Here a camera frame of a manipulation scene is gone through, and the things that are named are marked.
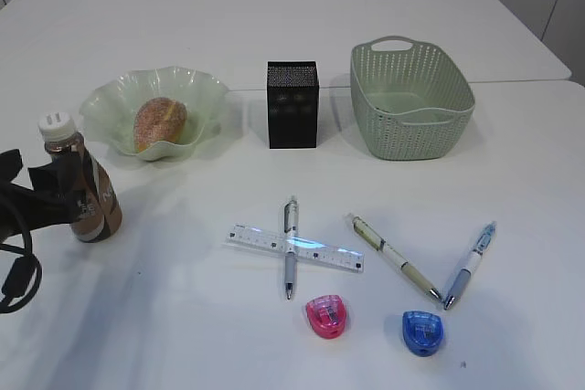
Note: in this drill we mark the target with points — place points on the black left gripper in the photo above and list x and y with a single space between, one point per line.
52 200

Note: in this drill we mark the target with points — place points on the brown coffee bottle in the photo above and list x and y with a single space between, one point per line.
100 214

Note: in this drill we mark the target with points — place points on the sugared bread bun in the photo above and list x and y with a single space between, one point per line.
158 120

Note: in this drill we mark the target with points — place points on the pink pencil sharpener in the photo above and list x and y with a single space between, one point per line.
327 316

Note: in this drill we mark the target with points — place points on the blue pencil sharpener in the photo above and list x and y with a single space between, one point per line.
422 332

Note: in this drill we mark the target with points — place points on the green wavy glass plate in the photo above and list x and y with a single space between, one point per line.
109 112

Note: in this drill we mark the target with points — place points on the grey grip silver pen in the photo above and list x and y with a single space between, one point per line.
291 220

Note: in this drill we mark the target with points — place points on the black mesh pen holder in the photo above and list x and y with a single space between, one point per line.
292 104

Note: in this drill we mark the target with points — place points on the cream barrel pen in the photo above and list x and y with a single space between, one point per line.
386 251

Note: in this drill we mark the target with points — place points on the green woven plastic basket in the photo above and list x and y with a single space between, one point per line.
411 102

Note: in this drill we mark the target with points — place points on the white blue pen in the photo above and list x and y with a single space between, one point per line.
470 265

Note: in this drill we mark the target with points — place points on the clear plastic ruler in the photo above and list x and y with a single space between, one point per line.
308 250

